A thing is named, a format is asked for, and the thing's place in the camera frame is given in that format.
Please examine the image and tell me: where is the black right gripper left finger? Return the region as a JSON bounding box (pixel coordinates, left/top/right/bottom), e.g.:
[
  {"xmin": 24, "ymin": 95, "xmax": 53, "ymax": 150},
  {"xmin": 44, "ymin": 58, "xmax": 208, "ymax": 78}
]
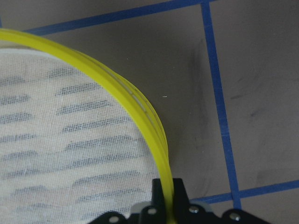
[{"xmin": 90, "ymin": 179, "xmax": 167, "ymax": 224}]

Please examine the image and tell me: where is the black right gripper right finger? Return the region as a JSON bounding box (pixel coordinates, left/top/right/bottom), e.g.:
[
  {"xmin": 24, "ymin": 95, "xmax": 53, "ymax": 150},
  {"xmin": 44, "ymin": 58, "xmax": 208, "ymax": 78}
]
[{"xmin": 173, "ymin": 178, "xmax": 264, "ymax": 224}]

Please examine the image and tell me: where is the yellow steamer basket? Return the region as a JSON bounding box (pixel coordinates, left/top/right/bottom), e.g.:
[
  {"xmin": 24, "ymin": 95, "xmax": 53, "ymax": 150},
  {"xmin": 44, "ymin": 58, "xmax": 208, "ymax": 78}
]
[{"xmin": 0, "ymin": 29, "xmax": 175, "ymax": 224}]

